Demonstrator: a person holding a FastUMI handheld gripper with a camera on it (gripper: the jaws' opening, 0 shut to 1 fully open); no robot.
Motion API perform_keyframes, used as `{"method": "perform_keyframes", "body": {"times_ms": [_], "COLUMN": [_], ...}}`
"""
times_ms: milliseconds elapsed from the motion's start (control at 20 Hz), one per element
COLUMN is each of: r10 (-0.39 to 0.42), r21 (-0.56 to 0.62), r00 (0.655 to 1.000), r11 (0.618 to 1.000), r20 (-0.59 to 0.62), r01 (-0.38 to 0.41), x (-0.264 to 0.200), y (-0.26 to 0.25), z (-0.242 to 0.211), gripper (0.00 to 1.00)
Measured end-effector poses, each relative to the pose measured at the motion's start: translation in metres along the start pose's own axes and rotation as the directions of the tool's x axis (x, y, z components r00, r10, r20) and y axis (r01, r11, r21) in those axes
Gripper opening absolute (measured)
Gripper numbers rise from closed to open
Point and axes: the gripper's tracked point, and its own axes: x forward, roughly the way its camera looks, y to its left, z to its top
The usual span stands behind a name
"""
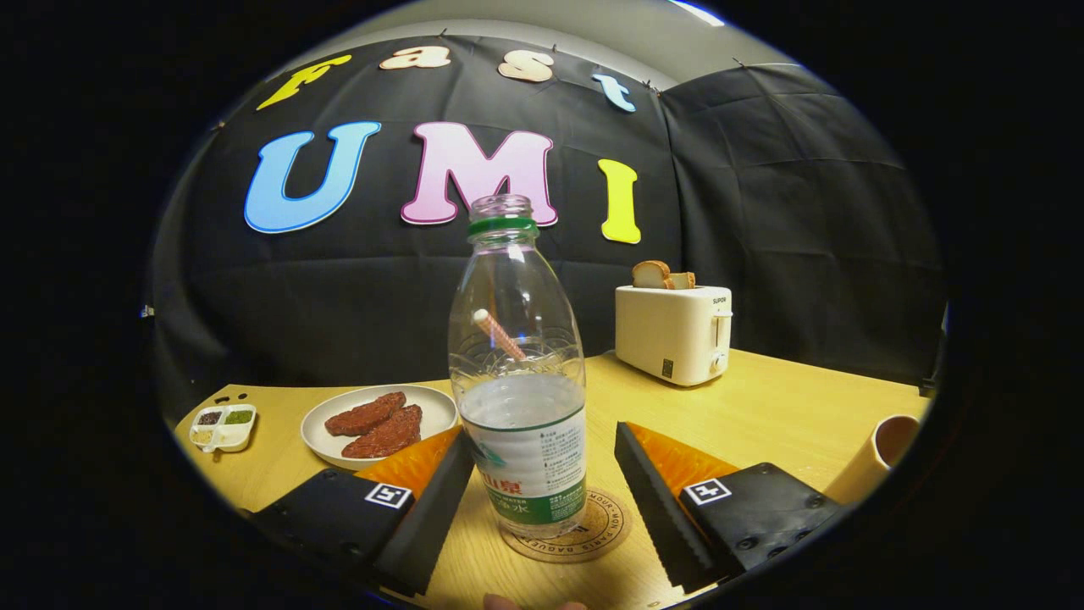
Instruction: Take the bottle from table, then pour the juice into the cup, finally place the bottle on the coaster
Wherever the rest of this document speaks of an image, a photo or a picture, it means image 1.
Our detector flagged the white divided seasoning dish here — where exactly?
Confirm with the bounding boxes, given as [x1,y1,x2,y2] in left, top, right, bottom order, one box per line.
[188,403,257,454]

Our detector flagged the white round plate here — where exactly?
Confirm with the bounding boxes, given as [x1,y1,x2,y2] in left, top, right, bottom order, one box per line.
[301,385,459,471]

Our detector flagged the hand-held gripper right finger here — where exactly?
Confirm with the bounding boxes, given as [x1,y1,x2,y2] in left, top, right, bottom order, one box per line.
[614,421,848,594]

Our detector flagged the round cork coaster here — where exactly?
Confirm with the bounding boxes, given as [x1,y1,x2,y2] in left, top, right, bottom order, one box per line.
[500,487,633,564]

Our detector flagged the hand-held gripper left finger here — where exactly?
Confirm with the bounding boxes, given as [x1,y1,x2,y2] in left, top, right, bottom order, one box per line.
[252,425,477,598]

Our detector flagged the wooden table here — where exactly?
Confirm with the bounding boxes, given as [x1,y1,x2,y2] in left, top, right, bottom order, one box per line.
[174,347,932,610]

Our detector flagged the clear plastic bottle green label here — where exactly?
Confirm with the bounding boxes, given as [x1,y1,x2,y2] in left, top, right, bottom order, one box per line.
[447,195,588,541]

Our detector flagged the cream cup with wooden handle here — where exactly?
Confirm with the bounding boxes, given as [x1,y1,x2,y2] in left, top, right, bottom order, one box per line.
[823,414,921,507]

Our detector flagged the cream toaster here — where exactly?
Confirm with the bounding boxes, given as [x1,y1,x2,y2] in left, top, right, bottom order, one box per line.
[615,285,734,388]

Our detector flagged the brown meat patty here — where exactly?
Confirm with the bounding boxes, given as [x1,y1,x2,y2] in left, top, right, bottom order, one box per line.
[324,391,407,438]
[341,404,423,460]

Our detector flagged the black backdrop cloth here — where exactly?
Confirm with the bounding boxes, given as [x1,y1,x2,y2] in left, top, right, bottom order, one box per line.
[148,34,945,424]

